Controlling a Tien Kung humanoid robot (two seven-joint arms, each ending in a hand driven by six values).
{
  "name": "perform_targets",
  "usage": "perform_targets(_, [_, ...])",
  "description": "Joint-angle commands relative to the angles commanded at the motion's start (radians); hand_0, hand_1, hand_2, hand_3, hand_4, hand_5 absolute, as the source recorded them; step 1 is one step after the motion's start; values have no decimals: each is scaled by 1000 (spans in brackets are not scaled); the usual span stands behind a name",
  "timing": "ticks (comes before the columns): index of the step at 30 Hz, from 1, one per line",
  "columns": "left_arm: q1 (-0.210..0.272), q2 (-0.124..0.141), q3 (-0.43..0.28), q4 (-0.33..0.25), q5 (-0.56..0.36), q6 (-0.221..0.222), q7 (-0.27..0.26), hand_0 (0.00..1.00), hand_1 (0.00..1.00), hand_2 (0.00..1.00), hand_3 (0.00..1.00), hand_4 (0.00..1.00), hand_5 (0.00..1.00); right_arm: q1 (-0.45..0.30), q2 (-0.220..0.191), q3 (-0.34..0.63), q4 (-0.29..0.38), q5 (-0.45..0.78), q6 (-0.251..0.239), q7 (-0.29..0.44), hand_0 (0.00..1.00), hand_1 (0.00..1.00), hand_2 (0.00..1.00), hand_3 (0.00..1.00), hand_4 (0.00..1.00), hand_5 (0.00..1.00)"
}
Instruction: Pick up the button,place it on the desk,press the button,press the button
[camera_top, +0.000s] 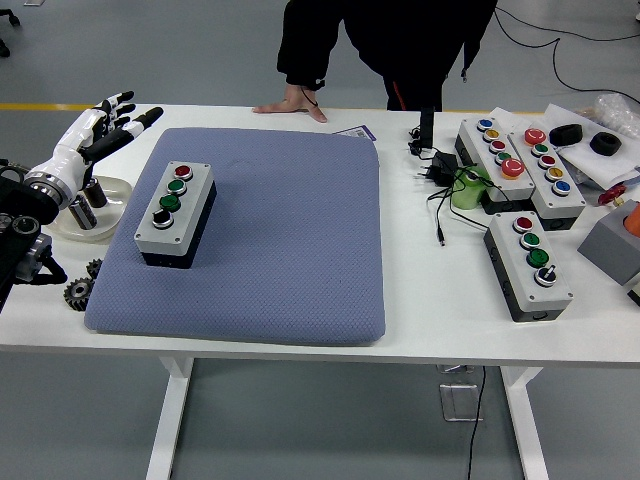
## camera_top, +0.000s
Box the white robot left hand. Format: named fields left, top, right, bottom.
left=47, top=90, right=165, bottom=194

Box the grey four-button control box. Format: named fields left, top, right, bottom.
left=482, top=210, right=575, bottom=324
left=133, top=160, right=218, bottom=271

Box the grey five-button control box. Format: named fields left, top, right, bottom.
left=507, top=127, right=587, bottom=232
left=453, top=118, right=537, bottom=216

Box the metal cylinder part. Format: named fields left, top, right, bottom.
left=67, top=195, right=99, bottom=231
left=82, top=177, right=110, bottom=209

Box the white shallow dish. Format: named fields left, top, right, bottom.
left=42, top=174, right=134, bottom=245

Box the black chair base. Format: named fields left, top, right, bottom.
left=0, top=9, right=22, bottom=59

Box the large black gear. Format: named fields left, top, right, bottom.
left=63, top=277, right=96, bottom=312

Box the person's right hand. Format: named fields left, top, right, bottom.
left=252, top=82, right=329, bottom=124

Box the blue-grey textured mat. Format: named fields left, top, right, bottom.
left=83, top=127, right=387, bottom=347

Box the purple printed card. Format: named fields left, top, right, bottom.
left=332, top=124, right=377, bottom=144

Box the white table leg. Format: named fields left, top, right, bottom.
left=499, top=367, right=550, bottom=480
left=144, top=357, right=195, bottom=480

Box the black upright device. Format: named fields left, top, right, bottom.
left=418, top=106, right=436, bottom=149

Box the green tape roll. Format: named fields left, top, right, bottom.
left=450, top=164, right=494, bottom=211

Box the small white paper sheet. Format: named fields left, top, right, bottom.
left=488, top=106, right=532, bottom=132

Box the metal floor outlet plate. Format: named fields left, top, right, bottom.
left=438, top=382, right=485, bottom=423

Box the grey block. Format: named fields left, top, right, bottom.
left=577, top=199, right=640, bottom=287

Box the clear plastic bag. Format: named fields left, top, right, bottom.
left=574, top=93, right=640, bottom=136

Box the small black cable bundle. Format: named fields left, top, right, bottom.
left=407, top=125, right=426, bottom=160

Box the black power adapter with cord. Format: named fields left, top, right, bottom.
left=412, top=148, right=511, bottom=248

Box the long black floor cable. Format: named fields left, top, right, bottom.
left=492, top=0, right=640, bottom=104

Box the black foam ring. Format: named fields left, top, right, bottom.
left=548, top=123, right=584, bottom=148
left=588, top=131, right=623, bottom=157

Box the red valve handle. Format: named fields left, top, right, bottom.
left=597, top=183, right=629, bottom=207

